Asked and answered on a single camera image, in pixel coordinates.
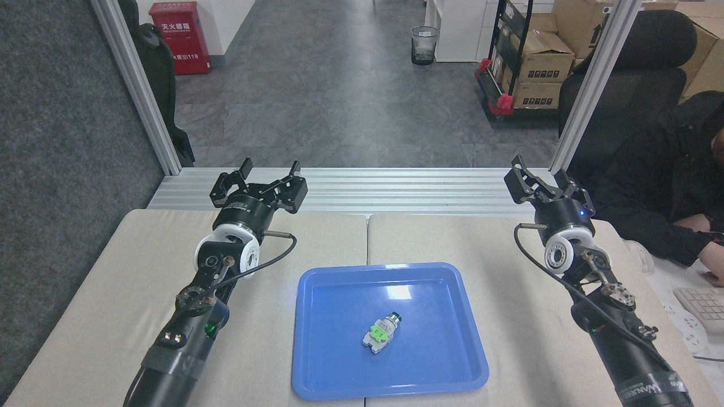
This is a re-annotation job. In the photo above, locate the large plain cardboard box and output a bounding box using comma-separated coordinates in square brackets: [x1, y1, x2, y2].
[551, 0, 616, 60]

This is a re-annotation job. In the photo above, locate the white cabinet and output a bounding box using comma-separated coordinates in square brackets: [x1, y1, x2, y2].
[424, 0, 488, 63]

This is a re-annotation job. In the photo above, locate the blue plastic tray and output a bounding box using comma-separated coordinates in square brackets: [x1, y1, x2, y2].
[291, 262, 490, 401]

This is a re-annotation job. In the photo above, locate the silver aluminium rail frame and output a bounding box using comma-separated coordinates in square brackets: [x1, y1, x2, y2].
[146, 167, 559, 217]

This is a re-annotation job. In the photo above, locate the person's hand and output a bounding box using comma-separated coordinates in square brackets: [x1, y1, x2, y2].
[673, 214, 712, 232]
[699, 240, 724, 287]

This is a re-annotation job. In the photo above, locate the black cart with red corners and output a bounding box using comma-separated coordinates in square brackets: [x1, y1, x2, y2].
[474, 0, 562, 123]

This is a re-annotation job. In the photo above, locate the green and white switch part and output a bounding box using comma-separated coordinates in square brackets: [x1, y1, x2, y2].
[361, 311, 404, 356]

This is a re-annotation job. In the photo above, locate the white lace cloth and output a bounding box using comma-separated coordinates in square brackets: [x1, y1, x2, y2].
[624, 240, 724, 399]

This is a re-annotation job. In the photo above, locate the red fire extinguisher box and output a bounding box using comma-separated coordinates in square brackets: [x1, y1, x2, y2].
[149, 1, 212, 75]

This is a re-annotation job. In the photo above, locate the cardboard box with black print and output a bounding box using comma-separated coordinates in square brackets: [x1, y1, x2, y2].
[511, 29, 576, 84]

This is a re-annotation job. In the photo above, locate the flat cardboard box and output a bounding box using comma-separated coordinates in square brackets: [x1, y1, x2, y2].
[512, 81, 564, 110]

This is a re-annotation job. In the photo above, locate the silver aluminium post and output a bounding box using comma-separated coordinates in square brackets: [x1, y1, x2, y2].
[90, 0, 182, 176]
[549, 0, 644, 174]

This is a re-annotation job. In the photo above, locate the beige table pad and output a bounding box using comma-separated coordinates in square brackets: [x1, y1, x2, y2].
[364, 213, 709, 407]
[2, 209, 369, 407]

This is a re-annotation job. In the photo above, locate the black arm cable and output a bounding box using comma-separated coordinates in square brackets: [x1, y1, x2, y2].
[180, 230, 299, 313]
[513, 223, 679, 379]

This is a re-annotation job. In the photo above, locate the black high-back office chair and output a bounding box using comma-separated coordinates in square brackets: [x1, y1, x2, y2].
[558, 10, 698, 190]

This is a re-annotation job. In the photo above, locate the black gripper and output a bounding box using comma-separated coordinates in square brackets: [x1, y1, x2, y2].
[504, 155, 596, 239]
[209, 158, 309, 239]

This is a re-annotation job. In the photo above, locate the person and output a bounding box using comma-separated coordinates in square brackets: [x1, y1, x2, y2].
[592, 90, 724, 287]

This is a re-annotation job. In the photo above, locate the black mesh trash bin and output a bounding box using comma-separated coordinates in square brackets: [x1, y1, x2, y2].
[411, 26, 440, 66]

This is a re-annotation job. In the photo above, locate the beige keyboard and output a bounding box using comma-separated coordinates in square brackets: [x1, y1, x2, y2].
[673, 286, 724, 335]

